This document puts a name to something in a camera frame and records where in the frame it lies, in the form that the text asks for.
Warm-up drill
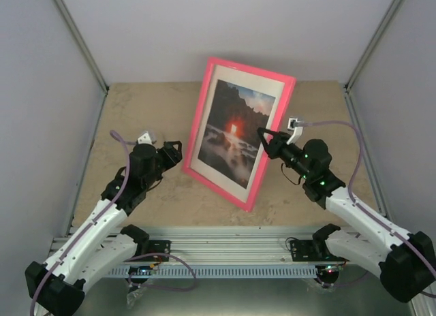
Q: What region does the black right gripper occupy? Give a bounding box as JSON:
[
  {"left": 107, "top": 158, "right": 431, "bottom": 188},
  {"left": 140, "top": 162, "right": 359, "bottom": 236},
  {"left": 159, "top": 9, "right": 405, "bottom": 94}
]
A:
[{"left": 258, "top": 127, "right": 312, "bottom": 180}]

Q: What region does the sunset landscape photo print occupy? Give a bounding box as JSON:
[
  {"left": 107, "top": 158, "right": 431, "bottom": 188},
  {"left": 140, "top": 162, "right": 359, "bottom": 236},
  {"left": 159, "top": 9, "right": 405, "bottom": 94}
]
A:
[{"left": 198, "top": 80, "right": 275, "bottom": 188}]

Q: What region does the white paper mat board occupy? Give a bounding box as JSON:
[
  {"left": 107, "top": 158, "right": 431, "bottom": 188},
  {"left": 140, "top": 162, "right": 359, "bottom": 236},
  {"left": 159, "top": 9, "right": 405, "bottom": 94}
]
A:
[{"left": 189, "top": 64, "right": 285, "bottom": 204}]

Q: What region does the pink wooden photo frame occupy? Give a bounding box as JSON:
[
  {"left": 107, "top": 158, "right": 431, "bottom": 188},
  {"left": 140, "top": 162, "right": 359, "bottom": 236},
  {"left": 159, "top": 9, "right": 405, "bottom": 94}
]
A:
[{"left": 182, "top": 56, "right": 297, "bottom": 213}]

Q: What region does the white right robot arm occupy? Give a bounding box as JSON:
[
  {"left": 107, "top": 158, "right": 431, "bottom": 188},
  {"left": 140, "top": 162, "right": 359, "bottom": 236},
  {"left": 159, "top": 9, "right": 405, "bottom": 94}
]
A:
[{"left": 257, "top": 127, "right": 435, "bottom": 302}]

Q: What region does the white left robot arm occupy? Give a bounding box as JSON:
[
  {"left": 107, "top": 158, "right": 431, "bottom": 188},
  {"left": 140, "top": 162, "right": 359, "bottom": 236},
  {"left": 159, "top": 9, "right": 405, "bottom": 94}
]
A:
[{"left": 25, "top": 141, "right": 183, "bottom": 315}]

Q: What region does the left controller board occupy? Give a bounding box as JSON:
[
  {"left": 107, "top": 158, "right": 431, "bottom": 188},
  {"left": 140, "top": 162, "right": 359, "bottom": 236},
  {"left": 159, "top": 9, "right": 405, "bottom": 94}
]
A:
[{"left": 127, "top": 265, "right": 159, "bottom": 284}]

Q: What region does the controller board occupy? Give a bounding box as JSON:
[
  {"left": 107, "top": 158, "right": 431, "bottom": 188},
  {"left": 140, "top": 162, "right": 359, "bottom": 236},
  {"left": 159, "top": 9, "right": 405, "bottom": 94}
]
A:
[
  {"left": 127, "top": 265, "right": 159, "bottom": 284},
  {"left": 315, "top": 262, "right": 345, "bottom": 287}
]

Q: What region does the right controller board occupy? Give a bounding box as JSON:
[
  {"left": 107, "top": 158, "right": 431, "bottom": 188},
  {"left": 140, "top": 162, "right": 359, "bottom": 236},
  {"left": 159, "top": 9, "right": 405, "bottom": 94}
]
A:
[{"left": 315, "top": 262, "right": 345, "bottom": 287}]

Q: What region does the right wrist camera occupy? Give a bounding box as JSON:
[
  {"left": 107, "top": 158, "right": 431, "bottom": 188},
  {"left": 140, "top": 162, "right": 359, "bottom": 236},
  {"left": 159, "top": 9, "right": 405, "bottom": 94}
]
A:
[{"left": 286, "top": 117, "right": 304, "bottom": 145}]

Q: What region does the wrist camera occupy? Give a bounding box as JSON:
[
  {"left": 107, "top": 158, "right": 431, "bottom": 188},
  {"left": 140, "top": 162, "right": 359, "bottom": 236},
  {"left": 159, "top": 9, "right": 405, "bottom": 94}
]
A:
[
  {"left": 286, "top": 117, "right": 304, "bottom": 145},
  {"left": 136, "top": 130, "right": 157, "bottom": 145}
]

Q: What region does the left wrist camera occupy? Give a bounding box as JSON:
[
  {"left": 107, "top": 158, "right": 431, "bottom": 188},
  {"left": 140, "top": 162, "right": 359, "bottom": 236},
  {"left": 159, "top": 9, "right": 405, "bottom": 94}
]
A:
[{"left": 136, "top": 130, "right": 157, "bottom": 145}]

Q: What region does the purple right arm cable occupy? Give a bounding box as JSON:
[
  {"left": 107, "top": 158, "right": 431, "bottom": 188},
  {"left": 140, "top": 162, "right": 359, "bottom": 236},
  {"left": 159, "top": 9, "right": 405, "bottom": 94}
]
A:
[{"left": 299, "top": 121, "right": 436, "bottom": 299}]

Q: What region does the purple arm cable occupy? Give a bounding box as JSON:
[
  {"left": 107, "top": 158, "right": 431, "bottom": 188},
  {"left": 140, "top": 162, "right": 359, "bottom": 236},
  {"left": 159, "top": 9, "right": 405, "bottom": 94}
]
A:
[
  {"left": 299, "top": 121, "right": 436, "bottom": 299},
  {"left": 29, "top": 130, "right": 137, "bottom": 316}
]

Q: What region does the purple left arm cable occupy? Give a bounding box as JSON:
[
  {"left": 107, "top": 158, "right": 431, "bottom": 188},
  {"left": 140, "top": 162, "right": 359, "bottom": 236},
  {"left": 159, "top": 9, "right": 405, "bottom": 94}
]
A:
[{"left": 29, "top": 130, "right": 137, "bottom": 316}]

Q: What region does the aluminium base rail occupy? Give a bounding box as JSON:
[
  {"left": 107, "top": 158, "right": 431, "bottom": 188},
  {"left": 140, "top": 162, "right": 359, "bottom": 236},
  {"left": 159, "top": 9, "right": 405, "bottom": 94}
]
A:
[{"left": 143, "top": 225, "right": 321, "bottom": 266}]

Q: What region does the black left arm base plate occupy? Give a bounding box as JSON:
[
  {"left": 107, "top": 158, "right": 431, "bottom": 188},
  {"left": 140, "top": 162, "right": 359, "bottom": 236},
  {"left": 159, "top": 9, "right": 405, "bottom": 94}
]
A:
[{"left": 134, "top": 240, "right": 172, "bottom": 263}]

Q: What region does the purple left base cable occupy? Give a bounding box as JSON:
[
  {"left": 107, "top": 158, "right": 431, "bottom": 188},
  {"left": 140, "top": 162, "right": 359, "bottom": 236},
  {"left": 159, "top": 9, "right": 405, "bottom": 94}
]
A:
[{"left": 125, "top": 253, "right": 198, "bottom": 292}]

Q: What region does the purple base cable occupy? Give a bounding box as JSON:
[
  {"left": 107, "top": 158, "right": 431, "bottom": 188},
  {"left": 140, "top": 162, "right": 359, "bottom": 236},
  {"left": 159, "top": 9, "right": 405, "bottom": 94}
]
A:
[
  {"left": 125, "top": 253, "right": 198, "bottom": 292},
  {"left": 316, "top": 270, "right": 371, "bottom": 289}
]

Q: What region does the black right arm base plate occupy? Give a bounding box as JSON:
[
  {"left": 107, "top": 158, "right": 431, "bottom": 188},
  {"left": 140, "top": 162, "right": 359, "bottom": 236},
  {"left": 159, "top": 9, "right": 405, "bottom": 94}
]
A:
[{"left": 285, "top": 237, "right": 346, "bottom": 264}]

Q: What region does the grey slotted cable duct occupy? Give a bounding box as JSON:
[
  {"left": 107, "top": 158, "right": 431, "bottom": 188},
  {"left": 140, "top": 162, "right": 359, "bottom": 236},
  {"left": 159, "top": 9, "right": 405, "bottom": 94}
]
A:
[{"left": 106, "top": 264, "right": 317, "bottom": 279}]

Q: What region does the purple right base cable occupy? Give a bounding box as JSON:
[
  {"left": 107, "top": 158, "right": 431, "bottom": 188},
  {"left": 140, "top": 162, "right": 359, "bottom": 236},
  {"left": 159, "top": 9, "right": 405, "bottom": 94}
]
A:
[{"left": 316, "top": 270, "right": 371, "bottom": 289}]

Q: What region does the aluminium corner post left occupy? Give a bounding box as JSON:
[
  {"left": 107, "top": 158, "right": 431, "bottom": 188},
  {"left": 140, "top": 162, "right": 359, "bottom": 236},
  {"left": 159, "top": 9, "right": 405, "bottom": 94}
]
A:
[{"left": 47, "top": 0, "right": 110, "bottom": 94}]

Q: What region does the aluminium corner post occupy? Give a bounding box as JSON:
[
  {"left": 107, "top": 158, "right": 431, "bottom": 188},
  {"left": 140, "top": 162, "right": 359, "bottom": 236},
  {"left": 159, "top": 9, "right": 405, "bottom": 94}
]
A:
[
  {"left": 47, "top": 0, "right": 110, "bottom": 94},
  {"left": 343, "top": 0, "right": 411, "bottom": 92}
]

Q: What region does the aluminium corner post right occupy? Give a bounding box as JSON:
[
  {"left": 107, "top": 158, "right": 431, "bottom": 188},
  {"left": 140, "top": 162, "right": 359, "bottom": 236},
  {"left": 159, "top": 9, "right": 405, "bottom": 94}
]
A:
[{"left": 343, "top": 0, "right": 411, "bottom": 92}]

